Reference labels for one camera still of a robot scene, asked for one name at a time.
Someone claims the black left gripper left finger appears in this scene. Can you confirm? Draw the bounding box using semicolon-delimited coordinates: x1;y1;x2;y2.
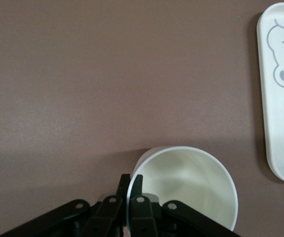
0;174;131;237

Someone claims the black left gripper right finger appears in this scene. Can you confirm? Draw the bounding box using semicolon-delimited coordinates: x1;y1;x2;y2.
128;174;241;237

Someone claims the white plastic cup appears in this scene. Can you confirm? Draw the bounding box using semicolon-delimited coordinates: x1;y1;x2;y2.
125;146;239;232

